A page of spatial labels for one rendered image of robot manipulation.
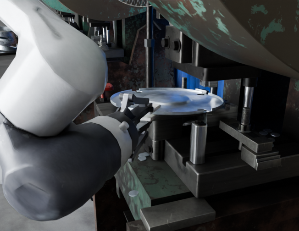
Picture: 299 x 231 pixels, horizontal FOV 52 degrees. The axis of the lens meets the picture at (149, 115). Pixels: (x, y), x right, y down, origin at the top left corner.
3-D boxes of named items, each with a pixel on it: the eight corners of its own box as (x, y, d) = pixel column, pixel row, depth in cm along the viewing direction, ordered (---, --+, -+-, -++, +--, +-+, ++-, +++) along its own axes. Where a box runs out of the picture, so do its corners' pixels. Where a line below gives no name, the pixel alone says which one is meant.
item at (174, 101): (172, 86, 99) (172, 84, 99) (247, 104, 77) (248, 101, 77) (90, 96, 83) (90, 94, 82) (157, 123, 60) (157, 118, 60)
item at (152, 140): (109, 173, 73) (106, 119, 68) (98, 148, 85) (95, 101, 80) (202, 156, 81) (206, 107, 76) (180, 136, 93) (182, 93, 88)
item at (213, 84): (206, 88, 79) (207, 74, 78) (197, 83, 84) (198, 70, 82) (217, 86, 80) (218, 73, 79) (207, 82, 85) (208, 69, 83)
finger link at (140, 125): (133, 134, 53) (133, 142, 53) (153, 121, 63) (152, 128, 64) (113, 131, 54) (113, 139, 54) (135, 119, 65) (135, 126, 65)
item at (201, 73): (204, 92, 71) (205, 68, 69) (169, 74, 88) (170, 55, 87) (262, 86, 76) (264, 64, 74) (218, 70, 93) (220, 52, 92)
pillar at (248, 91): (244, 124, 79) (250, 70, 74) (239, 121, 81) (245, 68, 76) (251, 123, 79) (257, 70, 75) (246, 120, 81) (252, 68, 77)
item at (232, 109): (206, 127, 77) (207, 110, 76) (180, 109, 90) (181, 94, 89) (236, 123, 80) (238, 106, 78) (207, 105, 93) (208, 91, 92)
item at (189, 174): (196, 199, 64) (197, 174, 62) (133, 123, 104) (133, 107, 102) (308, 173, 73) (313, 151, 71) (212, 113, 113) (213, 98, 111)
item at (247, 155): (256, 170, 63) (263, 123, 60) (214, 138, 78) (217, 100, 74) (280, 165, 65) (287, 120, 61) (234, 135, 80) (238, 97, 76)
